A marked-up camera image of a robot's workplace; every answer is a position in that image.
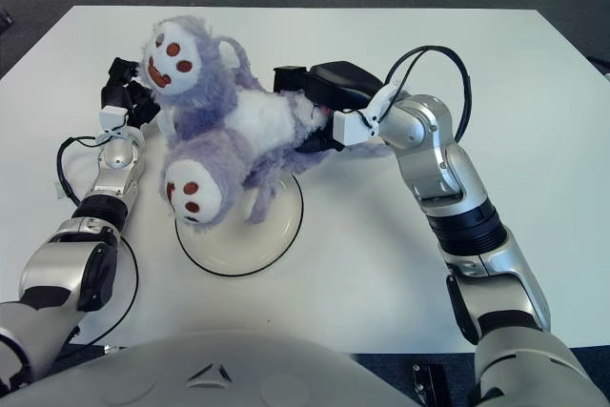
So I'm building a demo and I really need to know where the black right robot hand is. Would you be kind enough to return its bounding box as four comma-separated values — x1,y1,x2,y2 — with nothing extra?
272,60,382,153

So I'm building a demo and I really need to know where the white plate with black rim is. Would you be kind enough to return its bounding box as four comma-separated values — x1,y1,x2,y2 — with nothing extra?
173,173,305,278

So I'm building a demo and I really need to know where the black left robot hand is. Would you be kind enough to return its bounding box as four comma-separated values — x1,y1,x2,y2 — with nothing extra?
99,57,161,130

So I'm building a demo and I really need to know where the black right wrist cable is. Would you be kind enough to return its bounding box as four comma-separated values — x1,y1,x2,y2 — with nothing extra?
366,46,474,144

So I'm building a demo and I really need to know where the white wrist sensor box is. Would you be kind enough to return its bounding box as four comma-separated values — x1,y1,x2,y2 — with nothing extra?
332,109,381,146
98,105,129,131

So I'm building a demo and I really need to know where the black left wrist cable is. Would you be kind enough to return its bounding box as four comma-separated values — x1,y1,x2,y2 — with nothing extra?
55,134,140,349

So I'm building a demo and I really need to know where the grey robot torso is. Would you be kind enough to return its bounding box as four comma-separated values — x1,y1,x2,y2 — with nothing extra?
0,328,425,407

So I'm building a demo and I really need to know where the white right wrist sensor box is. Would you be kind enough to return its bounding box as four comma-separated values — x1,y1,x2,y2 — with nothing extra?
332,109,381,146

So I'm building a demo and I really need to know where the purple plush bunny doll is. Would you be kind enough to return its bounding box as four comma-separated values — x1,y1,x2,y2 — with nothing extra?
137,15,397,236

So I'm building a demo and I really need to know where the black metal bracket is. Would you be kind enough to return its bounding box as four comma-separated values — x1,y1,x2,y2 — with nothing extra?
412,361,452,407

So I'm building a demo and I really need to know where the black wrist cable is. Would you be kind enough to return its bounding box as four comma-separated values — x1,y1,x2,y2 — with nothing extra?
366,46,474,144
55,134,140,349

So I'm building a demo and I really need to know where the white left wrist sensor box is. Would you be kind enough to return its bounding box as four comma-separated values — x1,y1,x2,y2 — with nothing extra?
98,105,129,131

